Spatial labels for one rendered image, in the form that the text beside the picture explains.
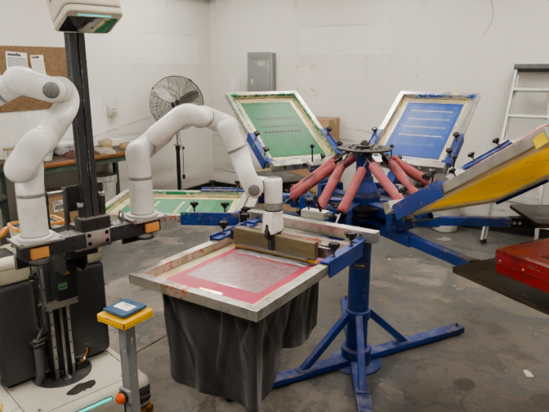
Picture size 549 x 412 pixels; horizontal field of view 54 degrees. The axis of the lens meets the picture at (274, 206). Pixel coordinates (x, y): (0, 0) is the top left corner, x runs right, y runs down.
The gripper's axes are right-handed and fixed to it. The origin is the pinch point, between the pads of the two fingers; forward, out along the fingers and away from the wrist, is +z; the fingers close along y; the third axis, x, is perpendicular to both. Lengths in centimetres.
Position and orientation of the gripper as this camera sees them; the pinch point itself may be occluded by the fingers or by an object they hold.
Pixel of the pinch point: (274, 244)
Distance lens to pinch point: 227.7
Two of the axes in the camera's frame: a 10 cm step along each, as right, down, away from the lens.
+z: 0.1, 9.7, 2.5
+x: 8.4, 1.3, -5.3
